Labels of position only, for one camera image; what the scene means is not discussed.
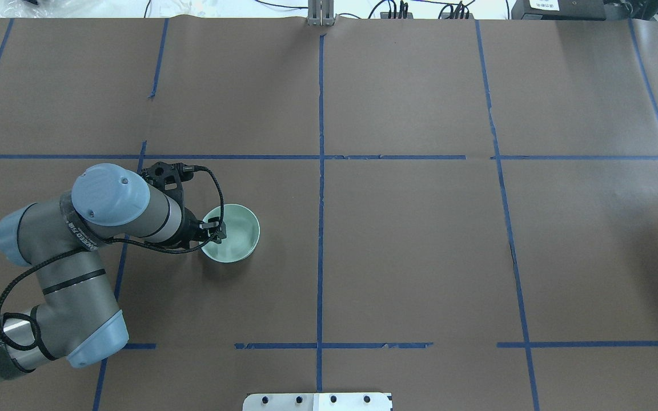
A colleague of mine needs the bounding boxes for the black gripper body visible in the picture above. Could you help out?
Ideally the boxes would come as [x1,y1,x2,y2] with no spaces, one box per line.
[178,208,206,249]

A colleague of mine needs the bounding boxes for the mint green bowl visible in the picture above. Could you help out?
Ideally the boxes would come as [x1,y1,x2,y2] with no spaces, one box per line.
[202,204,260,264]

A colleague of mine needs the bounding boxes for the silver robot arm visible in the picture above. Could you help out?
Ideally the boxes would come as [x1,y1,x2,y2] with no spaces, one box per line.
[0,162,226,383]

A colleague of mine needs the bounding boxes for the black computer box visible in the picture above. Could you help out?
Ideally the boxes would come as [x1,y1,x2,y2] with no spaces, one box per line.
[510,1,606,21]

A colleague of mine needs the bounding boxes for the black power strip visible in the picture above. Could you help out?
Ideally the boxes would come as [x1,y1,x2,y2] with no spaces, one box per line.
[387,1,477,20]

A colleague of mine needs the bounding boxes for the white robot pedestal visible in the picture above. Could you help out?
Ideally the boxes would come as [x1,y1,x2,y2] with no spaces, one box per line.
[242,392,394,410]

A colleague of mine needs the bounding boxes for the aluminium frame post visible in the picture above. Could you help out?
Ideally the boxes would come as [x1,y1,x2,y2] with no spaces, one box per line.
[307,0,336,27]

